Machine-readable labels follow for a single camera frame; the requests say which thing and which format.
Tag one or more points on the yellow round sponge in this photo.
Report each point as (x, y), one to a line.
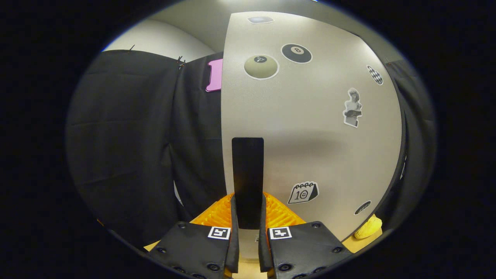
(368, 228)

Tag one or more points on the black backdrop cloth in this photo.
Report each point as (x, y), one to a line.
(124, 147)

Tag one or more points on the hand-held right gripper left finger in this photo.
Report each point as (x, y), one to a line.
(193, 248)

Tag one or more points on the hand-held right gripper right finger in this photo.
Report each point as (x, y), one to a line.
(306, 248)

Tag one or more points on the grey cabinet door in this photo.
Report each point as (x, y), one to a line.
(310, 147)

